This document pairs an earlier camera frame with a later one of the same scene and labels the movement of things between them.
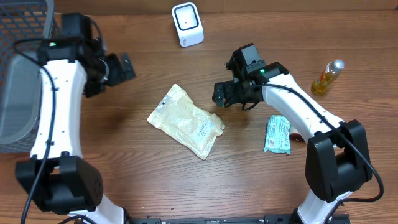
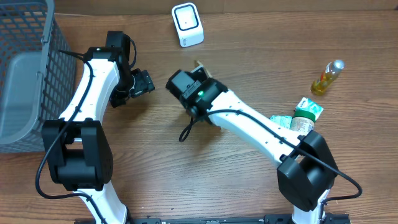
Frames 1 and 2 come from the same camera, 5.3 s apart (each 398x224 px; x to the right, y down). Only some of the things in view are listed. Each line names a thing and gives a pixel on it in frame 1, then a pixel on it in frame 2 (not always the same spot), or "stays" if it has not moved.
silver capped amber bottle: x=333 y=69 stays
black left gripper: x=119 y=74 to x=145 y=82
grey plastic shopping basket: x=23 y=24 stays
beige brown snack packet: x=180 y=117 to x=198 y=63
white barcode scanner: x=188 y=23 stays
